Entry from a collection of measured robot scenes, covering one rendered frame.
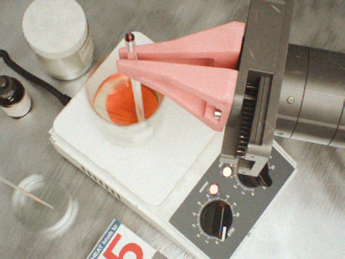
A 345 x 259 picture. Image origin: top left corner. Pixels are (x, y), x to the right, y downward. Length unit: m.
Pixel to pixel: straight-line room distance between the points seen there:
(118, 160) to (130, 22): 0.19
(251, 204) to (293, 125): 0.23
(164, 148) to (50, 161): 0.14
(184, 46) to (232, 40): 0.03
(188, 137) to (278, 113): 0.20
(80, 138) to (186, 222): 0.12
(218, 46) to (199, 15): 0.32
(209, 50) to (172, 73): 0.03
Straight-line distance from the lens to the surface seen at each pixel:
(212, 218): 0.60
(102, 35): 0.71
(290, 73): 0.39
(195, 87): 0.38
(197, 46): 0.39
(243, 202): 0.62
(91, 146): 0.58
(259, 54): 0.39
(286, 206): 0.66
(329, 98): 0.39
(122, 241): 0.62
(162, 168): 0.57
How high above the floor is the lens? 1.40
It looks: 75 degrees down
